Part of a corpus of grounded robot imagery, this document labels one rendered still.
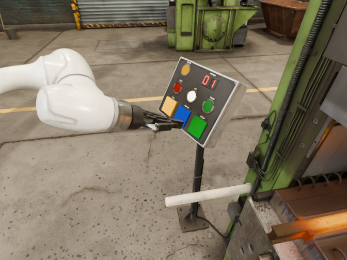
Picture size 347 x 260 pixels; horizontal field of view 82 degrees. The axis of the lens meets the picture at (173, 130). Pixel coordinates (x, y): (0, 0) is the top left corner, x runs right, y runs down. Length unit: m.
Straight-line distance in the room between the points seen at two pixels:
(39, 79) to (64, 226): 1.40
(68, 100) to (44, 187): 1.74
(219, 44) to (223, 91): 4.60
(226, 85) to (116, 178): 1.47
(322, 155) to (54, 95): 0.78
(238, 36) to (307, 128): 5.14
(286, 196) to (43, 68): 0.75
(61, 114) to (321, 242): 0.66
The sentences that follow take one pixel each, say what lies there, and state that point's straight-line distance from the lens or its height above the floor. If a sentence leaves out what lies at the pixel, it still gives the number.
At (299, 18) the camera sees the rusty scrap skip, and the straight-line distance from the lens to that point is 6.79.
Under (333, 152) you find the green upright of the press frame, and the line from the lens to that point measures 0.84.
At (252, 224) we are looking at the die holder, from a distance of 0.76.
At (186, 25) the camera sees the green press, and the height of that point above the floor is 0.57.
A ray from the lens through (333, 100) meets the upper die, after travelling 0.50.
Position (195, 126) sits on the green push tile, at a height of 1.01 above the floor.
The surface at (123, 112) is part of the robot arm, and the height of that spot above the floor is 1.21.
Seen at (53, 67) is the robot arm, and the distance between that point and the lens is 0.60.
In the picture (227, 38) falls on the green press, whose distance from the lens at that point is 5.37.
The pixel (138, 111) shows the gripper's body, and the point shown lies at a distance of 0.57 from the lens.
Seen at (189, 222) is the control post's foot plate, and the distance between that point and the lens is 1.67.
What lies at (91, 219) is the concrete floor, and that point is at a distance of 1.80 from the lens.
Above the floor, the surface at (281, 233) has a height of 1.02.
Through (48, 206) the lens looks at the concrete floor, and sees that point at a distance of 2.02.
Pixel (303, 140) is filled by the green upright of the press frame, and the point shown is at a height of 1.07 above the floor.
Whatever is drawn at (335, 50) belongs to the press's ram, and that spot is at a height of 1.38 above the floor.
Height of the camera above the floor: 1.50
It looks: 38 degrees down
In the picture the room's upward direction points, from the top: straight up
